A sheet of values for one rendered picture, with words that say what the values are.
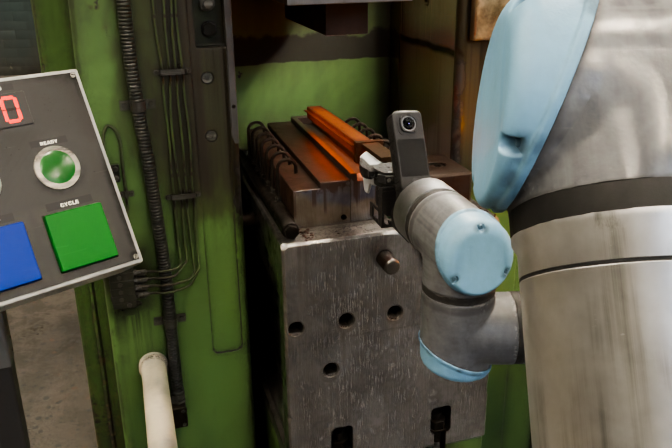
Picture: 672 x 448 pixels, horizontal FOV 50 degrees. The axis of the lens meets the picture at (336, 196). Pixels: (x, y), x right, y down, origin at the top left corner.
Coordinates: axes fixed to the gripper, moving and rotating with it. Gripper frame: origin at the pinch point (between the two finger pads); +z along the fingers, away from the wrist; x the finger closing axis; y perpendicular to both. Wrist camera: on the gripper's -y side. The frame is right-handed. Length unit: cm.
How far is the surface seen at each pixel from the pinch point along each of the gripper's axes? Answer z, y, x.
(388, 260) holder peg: -6.4, 16.2, 0.6
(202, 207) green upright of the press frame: 17.6, 13.2, -25.4
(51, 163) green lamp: -8.1, -4.9, -46.7
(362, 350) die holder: -3.1, 34.2, -2.3
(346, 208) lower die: 3.2, 10.5, -3.3
